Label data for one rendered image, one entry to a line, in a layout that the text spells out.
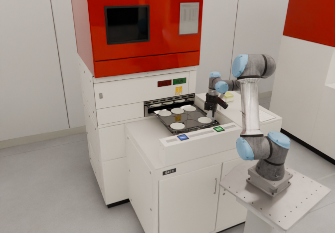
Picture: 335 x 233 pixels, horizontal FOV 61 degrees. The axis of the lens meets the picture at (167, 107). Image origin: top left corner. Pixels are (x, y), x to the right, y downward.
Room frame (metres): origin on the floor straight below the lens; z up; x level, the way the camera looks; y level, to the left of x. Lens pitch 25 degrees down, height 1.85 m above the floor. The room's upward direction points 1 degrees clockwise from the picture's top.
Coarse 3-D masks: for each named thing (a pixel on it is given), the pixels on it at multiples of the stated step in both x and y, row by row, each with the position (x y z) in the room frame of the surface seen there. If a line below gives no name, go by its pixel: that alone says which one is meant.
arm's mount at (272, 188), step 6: (252, 168) 1.29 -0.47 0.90; (252, 174) 1.26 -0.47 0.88; (288, 174) 1.26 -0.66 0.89; (246, 180) 1.29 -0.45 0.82; (252, 180) 1.26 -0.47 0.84; (258, 180) 1.23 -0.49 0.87; (264, 180) 1.20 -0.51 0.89; (282, 180) 1.21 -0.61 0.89; (288, 180) 1.24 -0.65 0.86; (258, 186) 1.23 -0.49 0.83; (264, 186) 1.20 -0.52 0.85; (270, 186) 1.18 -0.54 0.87; (276, 186) 1.16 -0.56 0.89; (282, 186) 1.21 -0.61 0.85; (270, 192) 1.18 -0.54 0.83; (276, 192) 1.18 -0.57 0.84
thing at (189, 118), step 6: (180, 108) 2.06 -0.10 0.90; (174, 114) 1.95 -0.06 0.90; (180, 114) 1.96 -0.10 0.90; (186, 114) 1.96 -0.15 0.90; (192, 114) 1.96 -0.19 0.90; (198, 114) 1.96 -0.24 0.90; (204, 114) 1.96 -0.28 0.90; (168, 120) 1.85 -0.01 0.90; (174, 120) 1.86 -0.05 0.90; (180, 120) 1.85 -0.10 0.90; (186, 120) 1.86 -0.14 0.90; (192, 120) 1.86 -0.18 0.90; (168, 126) 1.76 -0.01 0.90; (186, 126) 1.76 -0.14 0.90; (192, 126) 1.77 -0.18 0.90
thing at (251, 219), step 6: (246, 216) 1.29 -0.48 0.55; (252, 216) 1.23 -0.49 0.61; (246, 222) 1.27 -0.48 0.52; (252, 222) 1.23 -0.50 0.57; (258, 222) 1.21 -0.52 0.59; (264, 222) 1.20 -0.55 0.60; (246, 228) 1.26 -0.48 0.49; (252, 228) 1.22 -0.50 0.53; (258, 228) 1.21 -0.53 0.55; (264, 228) 1.20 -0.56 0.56; (270, 228) 1.21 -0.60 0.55
